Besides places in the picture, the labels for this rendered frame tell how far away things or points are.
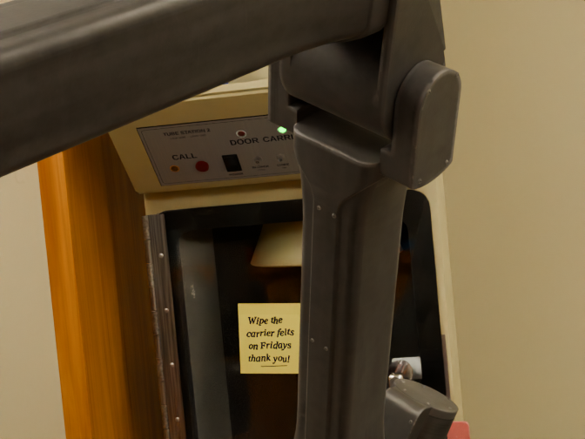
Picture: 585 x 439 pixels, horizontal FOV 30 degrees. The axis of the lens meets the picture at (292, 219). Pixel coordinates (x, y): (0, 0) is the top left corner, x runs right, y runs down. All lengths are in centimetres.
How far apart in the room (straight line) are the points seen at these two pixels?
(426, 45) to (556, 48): 99
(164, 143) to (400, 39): 58
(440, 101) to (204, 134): 54
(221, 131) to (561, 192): 63
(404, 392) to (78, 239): 43
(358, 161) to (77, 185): 60
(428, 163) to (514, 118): 97
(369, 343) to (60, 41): 36
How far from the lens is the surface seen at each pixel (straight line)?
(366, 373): 74
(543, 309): 159
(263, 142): 110
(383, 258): 68
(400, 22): 57
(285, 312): 117
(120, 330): 126
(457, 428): 102
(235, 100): 107
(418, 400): 88
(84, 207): 118
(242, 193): 118
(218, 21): 48
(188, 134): 111
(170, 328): 121
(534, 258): 158
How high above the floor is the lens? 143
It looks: 3 degrees down
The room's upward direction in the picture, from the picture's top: 5 degrees counter-clockwise
